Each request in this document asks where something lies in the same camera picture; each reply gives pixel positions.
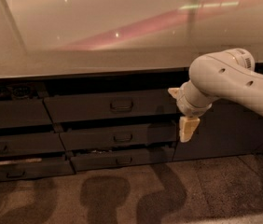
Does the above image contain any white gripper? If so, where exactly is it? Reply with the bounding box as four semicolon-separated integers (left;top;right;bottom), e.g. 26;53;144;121
168;83;213;143

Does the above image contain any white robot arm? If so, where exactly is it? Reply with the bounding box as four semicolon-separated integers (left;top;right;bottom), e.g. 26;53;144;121
168;49;263;143

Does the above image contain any dark grey cabinet door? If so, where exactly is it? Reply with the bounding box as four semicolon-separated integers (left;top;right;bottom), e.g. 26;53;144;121
173;100;263;161

